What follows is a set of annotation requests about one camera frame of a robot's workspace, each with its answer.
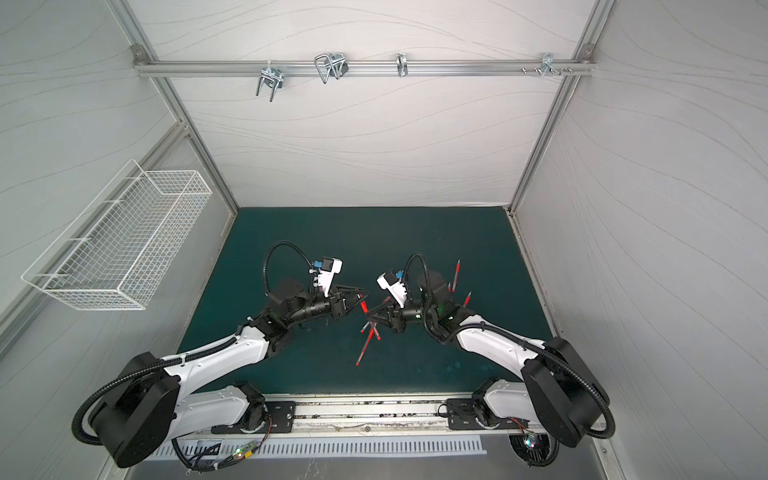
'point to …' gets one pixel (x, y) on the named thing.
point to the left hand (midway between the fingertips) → (362, 296)
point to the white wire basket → (119, 249)
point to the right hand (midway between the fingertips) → (368, 314)
